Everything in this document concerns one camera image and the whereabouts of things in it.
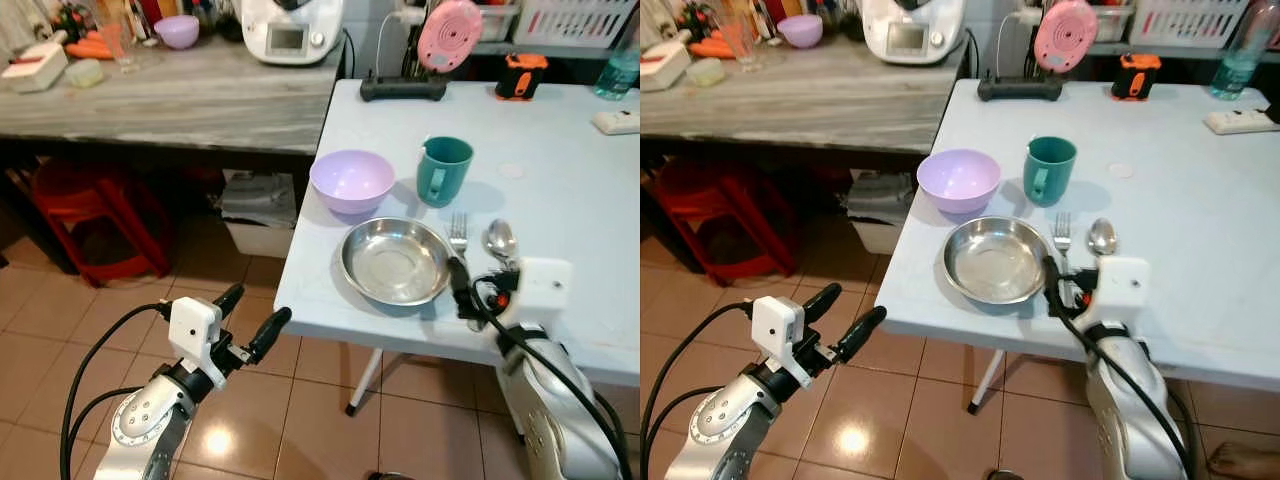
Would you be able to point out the white power strip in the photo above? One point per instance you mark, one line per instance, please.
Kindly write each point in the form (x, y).
(1242, 122)
(618, 122)

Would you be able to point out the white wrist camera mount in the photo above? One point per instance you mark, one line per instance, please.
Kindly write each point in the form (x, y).
(192, 325)
(542, 288)
(1122, 288)
(775, 325)

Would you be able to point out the silver fork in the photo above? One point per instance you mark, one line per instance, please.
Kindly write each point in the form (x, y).
(458, 232)
(1062, 232)

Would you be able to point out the purple plastic bowl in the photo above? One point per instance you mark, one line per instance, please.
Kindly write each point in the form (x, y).
(352, 180)
(958, 180)

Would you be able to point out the white storage bin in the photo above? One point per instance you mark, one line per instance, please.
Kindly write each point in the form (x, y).
(880, 215)
(258, 215)

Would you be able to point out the dark robot foot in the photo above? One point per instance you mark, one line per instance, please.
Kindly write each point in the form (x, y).
(1006, 475)
(390, 476)

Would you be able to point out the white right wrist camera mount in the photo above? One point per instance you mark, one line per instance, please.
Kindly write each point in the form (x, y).
(542, 288)
(1122, 288)

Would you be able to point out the bare person foot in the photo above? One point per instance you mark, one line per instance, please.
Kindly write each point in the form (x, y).
(1245, 462)

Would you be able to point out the orange carrots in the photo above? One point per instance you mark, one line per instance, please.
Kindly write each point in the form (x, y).
(88, 48)
(710, 47)

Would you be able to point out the white kitchen machine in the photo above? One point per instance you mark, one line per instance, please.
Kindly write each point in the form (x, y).
(292, 38)
(912, 38)

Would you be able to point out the pale green food container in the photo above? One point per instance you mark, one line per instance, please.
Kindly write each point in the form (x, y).
(84, 73)
(705, 72)

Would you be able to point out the clear green plastic bottle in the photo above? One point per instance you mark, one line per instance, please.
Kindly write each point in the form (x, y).
(618, 70)
(1238, 65)

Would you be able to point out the small purple bowl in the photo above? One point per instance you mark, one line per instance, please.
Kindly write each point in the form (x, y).
(800, 31)
(177, 32)

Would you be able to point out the white plastic basket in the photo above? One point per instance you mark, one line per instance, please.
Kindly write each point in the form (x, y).
(1190, 22)
(570, 22)

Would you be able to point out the pink round appliance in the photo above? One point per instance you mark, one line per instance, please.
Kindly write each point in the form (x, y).
(1066, 35)
(450, 35)

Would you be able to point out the clear drinking glass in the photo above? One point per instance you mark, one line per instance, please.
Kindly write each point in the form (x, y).
(741, 40)
(115, 40)

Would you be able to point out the silver spoon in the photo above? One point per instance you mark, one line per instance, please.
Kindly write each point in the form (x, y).
(499, 240)
(1102, 237)

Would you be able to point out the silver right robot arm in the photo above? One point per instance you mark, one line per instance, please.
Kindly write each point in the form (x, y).
(550, 415)
(1135, 410)

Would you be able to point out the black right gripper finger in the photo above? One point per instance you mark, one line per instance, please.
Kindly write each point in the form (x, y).
(1053, 283)
(463, 285)

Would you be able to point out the grey wooden counter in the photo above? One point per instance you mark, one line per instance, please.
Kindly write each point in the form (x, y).
(810, 105)
(180, 105)

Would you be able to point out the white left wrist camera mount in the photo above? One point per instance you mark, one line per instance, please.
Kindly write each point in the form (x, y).
(192, 325)
(775, 325)

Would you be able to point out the teal plastic mug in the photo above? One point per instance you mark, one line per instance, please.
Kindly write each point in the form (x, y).
(447, 170)
(1052, 170)

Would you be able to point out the stainless steel plate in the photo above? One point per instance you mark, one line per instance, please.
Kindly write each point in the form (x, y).
(395, 260)
(995, 260)

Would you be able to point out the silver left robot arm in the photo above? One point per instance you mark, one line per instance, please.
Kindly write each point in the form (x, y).
(725, 420)
(150, 425)

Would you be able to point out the round white table sticker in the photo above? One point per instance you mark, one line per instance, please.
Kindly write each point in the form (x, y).
(1121, 171)

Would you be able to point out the red plastic stool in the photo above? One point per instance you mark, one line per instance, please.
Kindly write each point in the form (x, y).
(722, 210)
(100, 210)

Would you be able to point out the white folding table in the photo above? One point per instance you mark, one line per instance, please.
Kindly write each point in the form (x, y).
(560, 220)
(1190, 230)

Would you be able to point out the orange and black device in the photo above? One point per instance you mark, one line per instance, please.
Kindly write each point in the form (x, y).
(522, 78)
(1136, 78)

